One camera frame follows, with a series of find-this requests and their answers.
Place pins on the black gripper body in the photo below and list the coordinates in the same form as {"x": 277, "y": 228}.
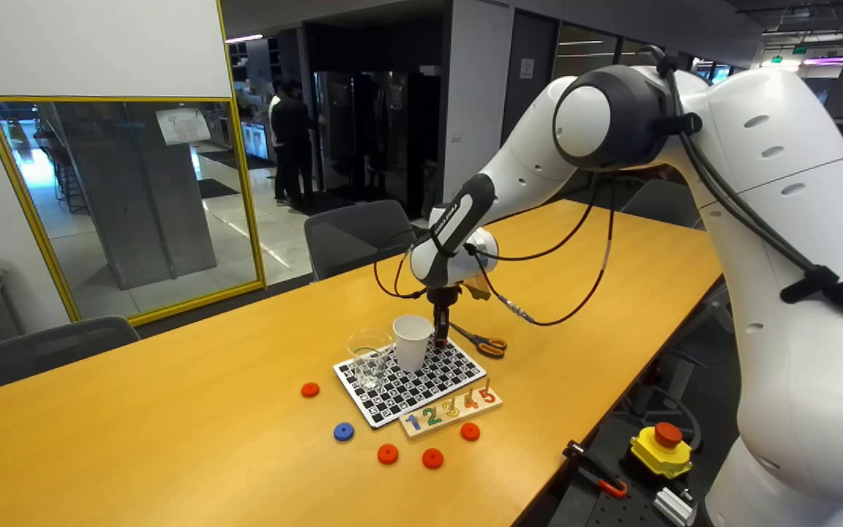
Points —
{"x": 440, "y": 295}

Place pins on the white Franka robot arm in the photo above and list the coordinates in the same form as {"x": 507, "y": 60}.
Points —
{"x": 813, "y": 244}

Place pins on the white paper cup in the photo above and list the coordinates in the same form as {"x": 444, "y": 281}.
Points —
{"x": 412, "y": 339}

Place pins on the black white checkered marker board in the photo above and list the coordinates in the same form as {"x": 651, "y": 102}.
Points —
{"x": 422, "y": 386}

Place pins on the wooden number peg board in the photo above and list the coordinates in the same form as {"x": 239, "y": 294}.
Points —
{"x": 452, "y": 411}

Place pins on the dark grey office chair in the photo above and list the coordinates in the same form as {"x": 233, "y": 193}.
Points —
{"x": 43, "y": 351}
{"x": 358, "y": 235}

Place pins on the black red hand tool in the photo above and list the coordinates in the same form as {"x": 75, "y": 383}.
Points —
{"x": 595, "y": 471}

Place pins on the person in dark clothes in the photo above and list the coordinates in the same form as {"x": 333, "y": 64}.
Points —
{"x": 291, "y": 146}

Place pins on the yellow red emergency stop button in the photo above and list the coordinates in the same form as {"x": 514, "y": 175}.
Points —
{"x": 664, "y": 448}

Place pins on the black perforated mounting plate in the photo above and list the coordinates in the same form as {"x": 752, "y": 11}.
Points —
{"x": 627, "y": 511}

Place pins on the silver metal block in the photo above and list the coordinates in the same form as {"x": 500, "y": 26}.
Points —
{"x": 675, "y": 505}

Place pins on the white paper sign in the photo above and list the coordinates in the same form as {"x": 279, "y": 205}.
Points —
{"x": 184, "y": 124}

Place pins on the wide white board panel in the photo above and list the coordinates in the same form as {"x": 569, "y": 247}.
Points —
{"x": 89, "y": 46}

